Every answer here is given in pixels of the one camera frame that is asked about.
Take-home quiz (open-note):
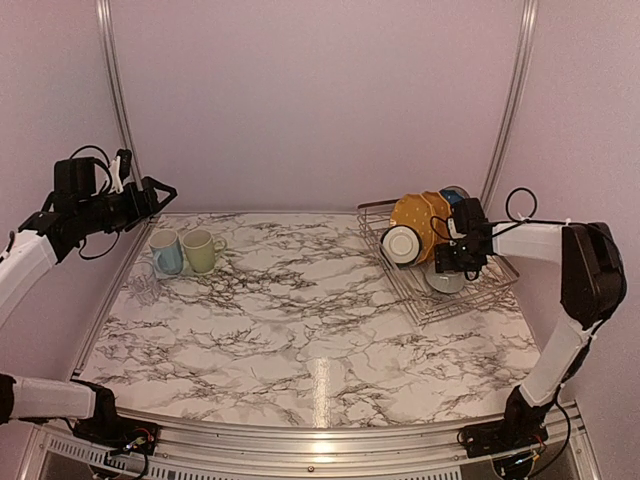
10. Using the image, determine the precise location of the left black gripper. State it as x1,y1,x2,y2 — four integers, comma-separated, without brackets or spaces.
75,175,175,235

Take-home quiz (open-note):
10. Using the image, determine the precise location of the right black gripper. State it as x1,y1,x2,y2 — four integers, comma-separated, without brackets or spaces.
434,239,483,273

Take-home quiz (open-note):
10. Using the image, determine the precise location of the small white ribbed bowl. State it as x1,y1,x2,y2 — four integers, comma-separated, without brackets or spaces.
425,266,465,294

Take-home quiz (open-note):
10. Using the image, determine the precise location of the light green mug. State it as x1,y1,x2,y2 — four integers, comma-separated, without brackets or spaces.
181,229,227,274

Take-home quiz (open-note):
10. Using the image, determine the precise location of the light blue mug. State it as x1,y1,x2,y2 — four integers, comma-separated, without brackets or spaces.
149,229,184,276

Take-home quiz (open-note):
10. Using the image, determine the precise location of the clear glass cup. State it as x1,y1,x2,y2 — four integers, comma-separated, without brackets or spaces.
127,262,160,305

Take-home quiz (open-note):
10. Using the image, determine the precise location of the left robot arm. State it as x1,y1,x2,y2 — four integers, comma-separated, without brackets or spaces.
1,145,178,445

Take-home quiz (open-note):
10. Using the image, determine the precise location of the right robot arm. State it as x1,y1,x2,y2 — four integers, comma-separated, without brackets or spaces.
434,198,627,448

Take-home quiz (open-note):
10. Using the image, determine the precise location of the yellow dotted plate rear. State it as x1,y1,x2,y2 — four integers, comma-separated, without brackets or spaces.
420,191,452,238

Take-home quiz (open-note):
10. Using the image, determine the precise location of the yellow dotted plate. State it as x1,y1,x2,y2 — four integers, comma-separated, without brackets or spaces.
389,193,441,263
420,191,452,238

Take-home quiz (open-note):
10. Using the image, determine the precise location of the blue dotted plate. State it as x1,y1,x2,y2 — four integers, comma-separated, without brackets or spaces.
439,186,470,206

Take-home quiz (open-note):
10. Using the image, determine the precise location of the white saucer dark rim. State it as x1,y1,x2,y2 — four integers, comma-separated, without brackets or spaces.
380,225,423,267

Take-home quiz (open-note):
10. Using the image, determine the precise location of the yellow dotted plate front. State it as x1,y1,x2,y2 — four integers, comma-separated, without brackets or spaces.
389,193,441,263

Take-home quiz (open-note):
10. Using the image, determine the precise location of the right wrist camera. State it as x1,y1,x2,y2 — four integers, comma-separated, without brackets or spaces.
446,216,464,241

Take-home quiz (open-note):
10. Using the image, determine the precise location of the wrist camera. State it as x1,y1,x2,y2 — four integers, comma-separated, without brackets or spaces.
109,149,132,194
446,216,464,241

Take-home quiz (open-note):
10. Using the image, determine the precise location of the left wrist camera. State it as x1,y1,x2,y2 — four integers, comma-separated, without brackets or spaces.
109,149,132,194

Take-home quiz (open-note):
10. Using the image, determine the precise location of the metal wire dish rack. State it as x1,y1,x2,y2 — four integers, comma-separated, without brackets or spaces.
357,200,519,327

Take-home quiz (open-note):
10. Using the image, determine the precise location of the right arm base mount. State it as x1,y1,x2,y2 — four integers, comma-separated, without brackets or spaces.
457,386,553,458

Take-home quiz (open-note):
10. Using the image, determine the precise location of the left aluminium frame post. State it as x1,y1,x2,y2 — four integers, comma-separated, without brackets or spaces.
95,0,143,189

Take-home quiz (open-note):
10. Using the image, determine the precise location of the aluminium frame post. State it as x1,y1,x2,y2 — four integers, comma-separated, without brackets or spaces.
480,0,539,210
95,0,143,189

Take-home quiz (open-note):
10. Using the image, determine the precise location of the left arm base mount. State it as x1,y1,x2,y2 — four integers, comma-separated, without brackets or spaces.
72,380,160,455

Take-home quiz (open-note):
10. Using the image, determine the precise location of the right aluminium frame post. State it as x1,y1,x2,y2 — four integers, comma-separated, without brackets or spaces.
480,0,539,210

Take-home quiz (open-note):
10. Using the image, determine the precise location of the front aluminium frame rail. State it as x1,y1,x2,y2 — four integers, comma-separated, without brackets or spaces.
29,394,601,480

